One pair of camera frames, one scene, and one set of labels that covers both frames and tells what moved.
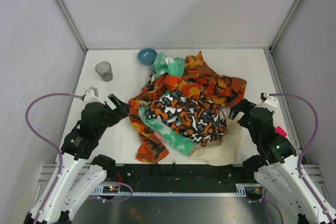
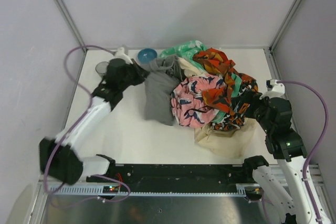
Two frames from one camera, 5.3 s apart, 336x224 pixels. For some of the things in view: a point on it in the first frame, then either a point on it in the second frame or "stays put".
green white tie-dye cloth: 172,66 → 186,51
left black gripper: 112,111 → 139,70
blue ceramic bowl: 147,56 stays put
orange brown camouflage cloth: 197,79 → 216,61
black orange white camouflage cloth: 202,121 → 243,106
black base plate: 183,176 stays put
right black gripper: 244,112 → 247,102
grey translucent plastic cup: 105,71 stays put
